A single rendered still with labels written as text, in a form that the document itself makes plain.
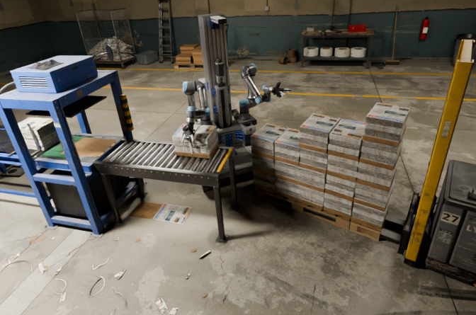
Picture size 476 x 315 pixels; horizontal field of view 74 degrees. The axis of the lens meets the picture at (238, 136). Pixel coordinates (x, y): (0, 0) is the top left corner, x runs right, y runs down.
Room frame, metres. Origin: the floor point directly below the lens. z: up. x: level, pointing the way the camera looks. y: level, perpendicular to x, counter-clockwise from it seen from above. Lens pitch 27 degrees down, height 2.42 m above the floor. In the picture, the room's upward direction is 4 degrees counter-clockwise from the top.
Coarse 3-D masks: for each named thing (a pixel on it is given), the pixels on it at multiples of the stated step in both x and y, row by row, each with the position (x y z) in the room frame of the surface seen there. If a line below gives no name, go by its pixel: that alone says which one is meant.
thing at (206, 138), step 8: (200, 128) 2.91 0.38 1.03; (208, 128) 2.89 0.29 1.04; (216, 128) 2.94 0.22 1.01; (200, 136) 2.74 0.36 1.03; (208, 136) 2.73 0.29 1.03; (216, 136) 2.91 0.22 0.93; (200, 144) 2.70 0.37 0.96; (208, 144) 2.69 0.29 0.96; (200, 152) 2.71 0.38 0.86; (208, 152) 2.69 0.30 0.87
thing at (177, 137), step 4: (184, 124) 3.04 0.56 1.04; (180, 128) 2.94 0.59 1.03; (176, 132) 2.85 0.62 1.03; (180, 132) 2.85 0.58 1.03; (172, 136) 2.79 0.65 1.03; (176, 136) 2.78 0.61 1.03; (180, 136) 2.77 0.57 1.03; (176, 140) 2.77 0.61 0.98; (180, 140) 2.76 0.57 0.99; (184, 140) 2.75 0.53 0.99; (176, 144) 2.78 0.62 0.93; (180, 144) 2.77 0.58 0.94; (184, 144) 2.75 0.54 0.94; (176, 148) 2.79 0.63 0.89; (180, 148) 2.77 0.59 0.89; (184, 148) 2.76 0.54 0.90; (184, 152) 2.76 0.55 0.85; (188, 152) 2.75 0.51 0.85
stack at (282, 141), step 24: (264, 144) 2.97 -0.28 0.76; (288, 144) 2.81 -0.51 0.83; (264, 168) 2.98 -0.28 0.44; (288, 168) 2.80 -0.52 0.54; (336, 168) 2.51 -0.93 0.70; (264, 192) 2.98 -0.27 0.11; (288, 192) 2.80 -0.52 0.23; (312, 192) 2.64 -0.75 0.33; (336, 192) 2.50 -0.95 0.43; (312, 216) 2.63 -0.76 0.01; (336, 216) 2.50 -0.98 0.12
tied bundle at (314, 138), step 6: (300, 132) 2.74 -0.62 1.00; (306, 132) 2.70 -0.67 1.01; (312, 132) 2.67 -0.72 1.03; (318, 132) 2.64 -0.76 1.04; (324, 132) 2.60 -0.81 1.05; (330, 132) 2.64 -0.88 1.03; (300, 138) 2.74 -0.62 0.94; (306, 138) 2.70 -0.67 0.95; (312, 138) 2.67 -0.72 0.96; (318, 138) 2.64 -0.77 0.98; (324, 138) 2.60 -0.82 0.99; (306, 144) 2.70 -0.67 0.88; (312, 144) 2.66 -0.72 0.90; (318, 144) 2.63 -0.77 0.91; (324, 144) 2.60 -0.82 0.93
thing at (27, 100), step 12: (108, 72) 3.39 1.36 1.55; (84, 84) 2.99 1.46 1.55; (96, 84) 3.11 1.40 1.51; (12, 96) 2.75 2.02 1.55; (24, 96) 2.73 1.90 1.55; (36, 96) 2.72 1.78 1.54; (48, 96) 2.70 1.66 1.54; (60, 96) 2.66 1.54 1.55; (72, 96) 2.78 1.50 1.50; (12, 108) 2.70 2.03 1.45; (24, 108) 2.66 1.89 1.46; (36, 108) 2.62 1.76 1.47
